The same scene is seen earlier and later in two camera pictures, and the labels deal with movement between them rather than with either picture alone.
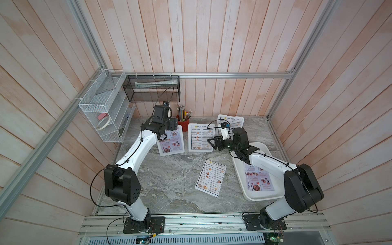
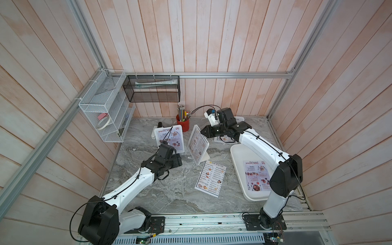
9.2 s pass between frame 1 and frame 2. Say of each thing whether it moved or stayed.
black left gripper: moved
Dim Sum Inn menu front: stayed
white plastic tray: stayed
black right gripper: moved
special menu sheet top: stayed
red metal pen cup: stayed
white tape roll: stayed
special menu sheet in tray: stayed
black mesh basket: stayed
